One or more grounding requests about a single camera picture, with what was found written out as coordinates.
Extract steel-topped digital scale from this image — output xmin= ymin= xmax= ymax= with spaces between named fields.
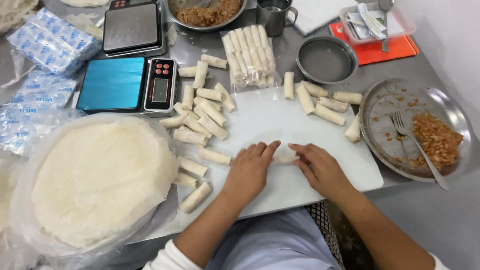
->
xmin=101 ymin=0 xmax=168 ymax=58

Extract steel bowl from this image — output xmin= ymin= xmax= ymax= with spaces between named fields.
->
xmin=164 ymin=0 xmax=248 ymax=32

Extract stack of round pastry wrappers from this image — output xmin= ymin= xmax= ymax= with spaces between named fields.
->
xmin=30 ymin=116 xmax=181 ymax=249

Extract steel spoon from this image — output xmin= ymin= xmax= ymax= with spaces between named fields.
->
xmin=377 ymin=0 xmax=395 ymax=53

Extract white plastic cutting board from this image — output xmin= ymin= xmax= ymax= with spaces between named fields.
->
xmin=176 ymin=83 xmax=384 ymax=229

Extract heap of blue printed packets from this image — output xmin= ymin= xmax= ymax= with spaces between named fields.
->
xmin=0 ymin=7 xmax=103 ymax=157

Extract brown minced filling on plate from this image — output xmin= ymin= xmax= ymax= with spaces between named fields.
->
xmin=410 ymin=111 xmax=465 ymax=172

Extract person's white sleeve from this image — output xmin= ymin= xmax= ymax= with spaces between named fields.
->
xmin=142 ymin=239 xmax=204 ymax=270

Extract black white patterned cloth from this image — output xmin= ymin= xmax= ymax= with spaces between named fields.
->
xmin=304 ymin=202 xmax=346 ymax=270

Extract clear plastic wrapper bag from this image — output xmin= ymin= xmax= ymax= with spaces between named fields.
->
xmin=8 ymin=112 xmax=181 ymax=263

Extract pile of rolled spring rolls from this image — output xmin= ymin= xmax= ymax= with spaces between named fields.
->
xmin=159 ymin=53 xmax=237 ymax=214
xmin=283 ymin=71 xmax=364 ymax=144

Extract small round steel pan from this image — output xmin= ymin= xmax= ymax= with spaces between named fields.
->
xmin=295 ymin=35 xmax=359 ymax=85

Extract large steel plate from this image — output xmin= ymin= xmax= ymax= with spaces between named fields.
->
xmin=358 ymin=77 xmax=473 ymax=184

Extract paper packets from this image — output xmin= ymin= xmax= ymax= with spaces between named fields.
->
xmin=345 ymin=2 xmax=388 ymax=41

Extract clear plastic container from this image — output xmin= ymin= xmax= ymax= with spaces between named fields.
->
xmin=338 ymin=1 xmax=417 ymax=46

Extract person's right hand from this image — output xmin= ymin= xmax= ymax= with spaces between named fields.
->
xmin=287 ymin=143 xmax=355 ymax=202

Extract blue-topped digital scale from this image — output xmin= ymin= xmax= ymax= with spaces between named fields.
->
xmin=74 ymin=56 xmax=179 ymax=118

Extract single spring roll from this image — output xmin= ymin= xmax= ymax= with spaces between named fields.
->
xmin=271 ymin=154 xmax=301 ymax=166

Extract steel mug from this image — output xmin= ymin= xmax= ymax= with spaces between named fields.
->
xmin=256 ymin=0 xmax=299 ymax=37

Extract orange board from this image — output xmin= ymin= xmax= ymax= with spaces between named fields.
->
xmin=329 ymin=21 xmax=420 ymax=67

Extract person's light blue apron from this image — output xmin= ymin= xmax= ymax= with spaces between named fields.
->
xmin=205 ymin=207 xmax=340 ymax=270

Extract brown minced filling in bowl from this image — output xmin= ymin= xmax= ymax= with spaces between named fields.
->
xmin=175 ymin=0 xmax=241 ymax=27

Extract person's left hand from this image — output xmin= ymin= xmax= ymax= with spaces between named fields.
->
xmin=220 ymin=140 xmax=282 ymax=203

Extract clear bag of packed rolls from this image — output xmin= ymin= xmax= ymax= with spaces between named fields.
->
xmin=220 ymin=24 xmax=283 ymax=93

